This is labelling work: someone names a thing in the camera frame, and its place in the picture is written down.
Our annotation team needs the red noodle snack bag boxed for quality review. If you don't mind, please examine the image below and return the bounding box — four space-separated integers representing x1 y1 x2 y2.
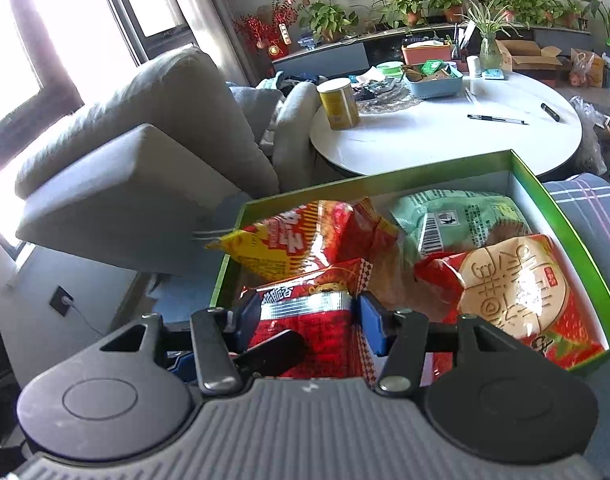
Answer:
250 258 377 384

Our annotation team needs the yellow red striped snack bag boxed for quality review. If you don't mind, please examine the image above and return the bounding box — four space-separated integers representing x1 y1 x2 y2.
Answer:
206 198 398 281

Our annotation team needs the green snack bag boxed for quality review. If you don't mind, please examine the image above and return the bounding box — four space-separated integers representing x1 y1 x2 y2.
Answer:
390 190 532 264

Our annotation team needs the large red snack bag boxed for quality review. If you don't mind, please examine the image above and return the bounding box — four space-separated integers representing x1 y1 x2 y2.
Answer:
417 234 604 370

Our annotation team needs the grey sofa armchair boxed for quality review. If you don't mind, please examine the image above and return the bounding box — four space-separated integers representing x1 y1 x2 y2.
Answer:
15 47 321 275

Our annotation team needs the green cardboard box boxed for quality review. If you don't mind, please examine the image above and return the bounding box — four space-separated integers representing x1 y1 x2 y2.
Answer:
208 147 610 378

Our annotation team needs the black pen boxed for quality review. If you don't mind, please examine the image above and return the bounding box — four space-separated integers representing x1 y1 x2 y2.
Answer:
467 114 528 126

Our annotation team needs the blue striped tablecloth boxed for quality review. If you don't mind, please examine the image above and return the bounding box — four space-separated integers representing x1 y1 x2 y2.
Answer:
148 171 610 480

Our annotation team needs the white oval coffee table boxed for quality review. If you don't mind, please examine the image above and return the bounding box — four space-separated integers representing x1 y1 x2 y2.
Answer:
309 74 582 176

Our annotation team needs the yellow tin can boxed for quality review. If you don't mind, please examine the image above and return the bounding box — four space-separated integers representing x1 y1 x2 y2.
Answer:
317 78 359 130

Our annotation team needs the blue plastic basket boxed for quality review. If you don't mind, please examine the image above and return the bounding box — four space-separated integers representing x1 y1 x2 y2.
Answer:
403 60 464 100

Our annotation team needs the black remote control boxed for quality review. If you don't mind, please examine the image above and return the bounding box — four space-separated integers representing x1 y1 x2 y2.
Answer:
540 103 561 122

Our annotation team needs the orange storage box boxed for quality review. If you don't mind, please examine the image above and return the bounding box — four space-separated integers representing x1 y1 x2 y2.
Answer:
401 42 451 66

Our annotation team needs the tv console cabinet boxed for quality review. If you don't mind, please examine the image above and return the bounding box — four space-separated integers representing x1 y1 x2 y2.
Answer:
273 23 594 79

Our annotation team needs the white small bottle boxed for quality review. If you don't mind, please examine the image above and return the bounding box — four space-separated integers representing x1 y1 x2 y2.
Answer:
466 55 483 78

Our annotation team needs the open cardboard box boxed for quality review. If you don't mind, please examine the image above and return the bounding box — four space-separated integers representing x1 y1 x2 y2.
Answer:
496 40 561 72

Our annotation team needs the red flower decoration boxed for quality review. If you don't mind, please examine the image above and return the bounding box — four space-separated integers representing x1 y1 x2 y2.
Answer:
232 0 305 61

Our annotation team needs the glass vase with plant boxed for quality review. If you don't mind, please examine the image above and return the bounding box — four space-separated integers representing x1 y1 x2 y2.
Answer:
464 0 516 70

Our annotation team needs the wall socket with plug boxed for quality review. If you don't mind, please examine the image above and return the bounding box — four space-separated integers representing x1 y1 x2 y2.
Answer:
49 286 74 316

